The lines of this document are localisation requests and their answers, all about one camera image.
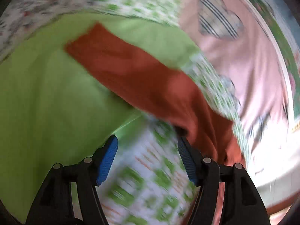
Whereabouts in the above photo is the rust orange knit sweater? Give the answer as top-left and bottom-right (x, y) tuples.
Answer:
(64, 22), (247, 225)

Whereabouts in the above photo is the green frog patterned blanket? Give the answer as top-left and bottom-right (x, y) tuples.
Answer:
(0, 0), (249, 225)

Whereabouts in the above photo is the pink heart patterned duvet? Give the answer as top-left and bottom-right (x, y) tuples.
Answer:
(179, 0), (299, 214)

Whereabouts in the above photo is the floral pink white quilt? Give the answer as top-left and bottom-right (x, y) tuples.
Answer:
(1, 0), (94, 59)

